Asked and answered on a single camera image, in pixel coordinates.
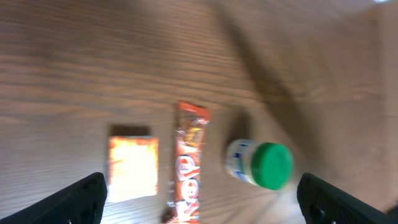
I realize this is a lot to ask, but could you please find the orange Top chocolate bar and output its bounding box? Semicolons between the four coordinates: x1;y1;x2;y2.
161;101;210;223

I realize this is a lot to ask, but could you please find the green-capped white bottle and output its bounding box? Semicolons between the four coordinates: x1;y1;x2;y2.
226;139;294;190

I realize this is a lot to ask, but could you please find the small orange box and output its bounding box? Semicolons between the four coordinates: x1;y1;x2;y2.
108;124;159;203

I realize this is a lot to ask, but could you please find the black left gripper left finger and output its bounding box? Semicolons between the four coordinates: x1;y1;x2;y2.
1;172;107;224

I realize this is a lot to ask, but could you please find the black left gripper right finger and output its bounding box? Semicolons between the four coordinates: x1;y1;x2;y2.
297;172;397;224

